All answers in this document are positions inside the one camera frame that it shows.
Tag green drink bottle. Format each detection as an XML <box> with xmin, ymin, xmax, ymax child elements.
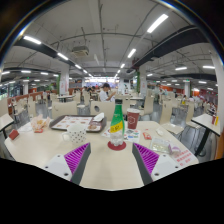
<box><xmin>109</xmin><ymin>98</ymin><xmax>126</xmax><ymax>147</ymax></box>

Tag ceiling air conditioner unit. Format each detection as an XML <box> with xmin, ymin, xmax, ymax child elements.
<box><xmin>71</xmin><ymin>45</ymin><xmax>90</xmax><ymax>58</ymax></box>

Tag ceiling lights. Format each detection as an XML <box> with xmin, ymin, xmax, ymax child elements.
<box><xmin>1</xmin><ymin>13</ymin><xmax>218</xmax><ymax>85</ymax></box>

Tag dark food tray, paper liner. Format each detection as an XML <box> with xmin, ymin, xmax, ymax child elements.
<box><xmin>48</xmin><ymin>114</ymin><xmax>108</xmax><ymax>134</ymax></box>

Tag clear plastic container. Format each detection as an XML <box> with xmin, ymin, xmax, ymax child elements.
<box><xmin>148</xmin><ymin>137</ymin><xmax>173</xmax><ymax>155</ymax></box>

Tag printed paper flyer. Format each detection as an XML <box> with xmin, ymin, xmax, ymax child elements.
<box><xmin>101</xmin><ymin>127</ymin><xmax>141</xmax><ymax>144</ymax></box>

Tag white canteen table, black leg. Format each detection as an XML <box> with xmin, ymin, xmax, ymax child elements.
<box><xmin>191</xmin><ymin>113</ymin><xmax>221</xmax><ymax>158</ymax></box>

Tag white dotted mug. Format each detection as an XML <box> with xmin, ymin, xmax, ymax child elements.
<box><xmin>61</xmin><ymin>123</ymin><xmax>88</xmax><ymax>145</ymax></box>

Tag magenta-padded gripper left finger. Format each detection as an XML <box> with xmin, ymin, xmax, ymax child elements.
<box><xmin>42</xmin><ymin>142</ymin><xmax>92</xmax><ymax>186</ymax></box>

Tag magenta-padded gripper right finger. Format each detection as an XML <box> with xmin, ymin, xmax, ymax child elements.
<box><xmin>131</xmin><ymin>142</ymin><xmax>183</xmax><ymax>186</ymax></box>

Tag red sauce sachet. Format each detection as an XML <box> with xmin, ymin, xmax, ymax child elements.
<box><xmin>142</xmin><ymin>131</ymin><xmax>153</xmax><ymax>141</ymax></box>

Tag crumpled white napkin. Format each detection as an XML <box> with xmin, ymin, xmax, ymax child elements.
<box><xmin>92</xmin><ymin>112</ymin><xmax>106</xmax><ymax>123</ymax></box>

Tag clear bag with food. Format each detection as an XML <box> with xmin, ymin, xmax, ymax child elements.
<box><xmin>29</xmin><ymin>114</ymin><xmax>51</xmax><ymax>134</ymax></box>

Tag flat round red coaster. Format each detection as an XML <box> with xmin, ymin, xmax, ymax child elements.
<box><xmin>107</xmin><ymin>140</ymin><xmax>127</xmax><ymax>152</ymax></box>

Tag person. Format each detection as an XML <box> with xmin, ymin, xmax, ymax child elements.
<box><xmin>98</xmin><ymin>82</ymin><xmax>116</xmax><ymax>103</ymax></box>

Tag beige canteen chairs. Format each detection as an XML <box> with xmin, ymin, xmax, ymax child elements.
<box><xmin>6</xmin><ymin>90</ymin><xmax>201</xmax><ymax>136</ymax></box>

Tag red paper cup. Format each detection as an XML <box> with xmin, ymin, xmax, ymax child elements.
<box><xmin>126</xmin><ymin>107</ymin><xmax>141</xmax><ymax>130</ymax></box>

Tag small red packet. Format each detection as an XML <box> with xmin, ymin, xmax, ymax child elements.
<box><xmin>8</xmin><ymin>129</ymin><xmax>20</xmax><ymax>141</ymax></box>

